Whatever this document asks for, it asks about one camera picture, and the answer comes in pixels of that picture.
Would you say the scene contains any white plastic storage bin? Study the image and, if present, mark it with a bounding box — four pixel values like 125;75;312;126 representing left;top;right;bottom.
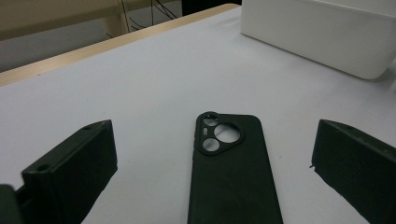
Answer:
240;0;396;80

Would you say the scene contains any black phone case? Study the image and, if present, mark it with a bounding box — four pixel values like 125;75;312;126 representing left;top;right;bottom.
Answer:
187;111;284;224

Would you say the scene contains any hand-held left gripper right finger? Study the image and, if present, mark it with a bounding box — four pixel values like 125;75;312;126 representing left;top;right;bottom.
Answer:
310;119;396;224

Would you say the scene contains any beige wooden shelf unit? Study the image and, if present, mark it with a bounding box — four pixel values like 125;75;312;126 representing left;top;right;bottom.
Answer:
0;0;185;41

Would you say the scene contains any white table cover sheet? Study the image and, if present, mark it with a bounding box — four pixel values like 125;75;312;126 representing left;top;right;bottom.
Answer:
0;6;396;224

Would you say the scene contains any black cable bundle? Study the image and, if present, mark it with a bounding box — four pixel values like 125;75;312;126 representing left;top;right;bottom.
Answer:
150;0;179;21

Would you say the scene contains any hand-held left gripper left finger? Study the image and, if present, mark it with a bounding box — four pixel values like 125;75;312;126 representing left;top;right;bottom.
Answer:
21;119;119;224

